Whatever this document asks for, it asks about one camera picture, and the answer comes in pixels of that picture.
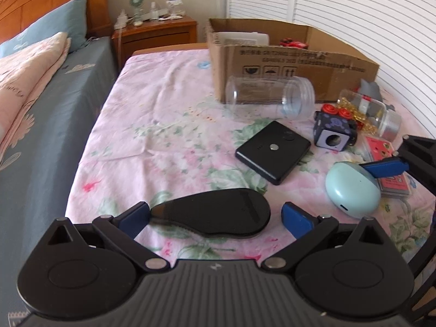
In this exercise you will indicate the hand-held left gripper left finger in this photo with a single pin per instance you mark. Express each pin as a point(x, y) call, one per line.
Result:
point(136, 218)

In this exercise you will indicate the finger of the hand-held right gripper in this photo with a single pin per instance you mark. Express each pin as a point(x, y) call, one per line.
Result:
point(385, 168)
point(425, 272)

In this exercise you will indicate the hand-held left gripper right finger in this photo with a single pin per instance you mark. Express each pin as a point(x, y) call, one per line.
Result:
point(296, 218)

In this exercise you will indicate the red card box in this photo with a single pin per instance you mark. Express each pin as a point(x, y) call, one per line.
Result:
point(378, 147)

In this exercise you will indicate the mint green earbuds case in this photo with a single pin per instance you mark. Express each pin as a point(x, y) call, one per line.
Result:
point(347, 190)

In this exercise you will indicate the clear bottle with gold contents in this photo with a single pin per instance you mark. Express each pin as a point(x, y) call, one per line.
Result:
point(373, 109)

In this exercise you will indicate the black fidget cube red buttons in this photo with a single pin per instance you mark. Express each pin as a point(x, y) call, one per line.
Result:
point(335, 127)

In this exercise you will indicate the black rectangular power bank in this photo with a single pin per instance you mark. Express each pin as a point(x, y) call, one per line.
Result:
point(272, 151)

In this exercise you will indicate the black oval case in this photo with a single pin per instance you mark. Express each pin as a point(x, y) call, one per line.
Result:
point(218, 211)

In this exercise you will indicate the grey shark toy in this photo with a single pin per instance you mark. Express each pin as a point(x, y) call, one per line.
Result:
point(371, 88)

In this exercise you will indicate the clear plastic jar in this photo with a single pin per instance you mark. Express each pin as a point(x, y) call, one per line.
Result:
point(259, 92)

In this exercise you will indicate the brown cardboard box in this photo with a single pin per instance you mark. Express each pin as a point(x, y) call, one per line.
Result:
point(272, 64)

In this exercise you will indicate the pink floral bedsheet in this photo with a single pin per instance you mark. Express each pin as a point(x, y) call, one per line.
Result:
point(153, 126)

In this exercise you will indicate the bed with blue sheet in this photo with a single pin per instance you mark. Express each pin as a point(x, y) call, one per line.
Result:
point(51, 150)

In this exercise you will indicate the red toy car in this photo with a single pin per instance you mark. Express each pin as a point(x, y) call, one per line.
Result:
point(293, 42)

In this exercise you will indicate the pink quilt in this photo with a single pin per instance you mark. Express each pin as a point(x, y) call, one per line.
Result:
point(27, 75)

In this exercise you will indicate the wooden nightstand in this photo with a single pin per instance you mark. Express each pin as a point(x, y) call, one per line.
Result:
point(153, 37)

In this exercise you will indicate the white plastic container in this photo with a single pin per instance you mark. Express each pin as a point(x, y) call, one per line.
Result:
point(238, 38)

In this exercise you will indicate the white power strip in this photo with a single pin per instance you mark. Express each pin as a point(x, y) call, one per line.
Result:
point(122, 20)

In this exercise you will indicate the clear spray bottle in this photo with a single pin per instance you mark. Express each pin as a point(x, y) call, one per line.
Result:
point(154, 11)

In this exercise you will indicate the blue pillow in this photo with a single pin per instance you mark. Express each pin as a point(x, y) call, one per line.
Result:
point(51, 24)

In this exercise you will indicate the white phone stand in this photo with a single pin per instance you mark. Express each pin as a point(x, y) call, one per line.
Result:
point(174, 5)

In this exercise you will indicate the small green desk fan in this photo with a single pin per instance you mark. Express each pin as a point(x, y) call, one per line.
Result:
point(137, 1)

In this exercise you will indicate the wooden bed frame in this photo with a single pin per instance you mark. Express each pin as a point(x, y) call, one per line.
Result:
point(163, 49)

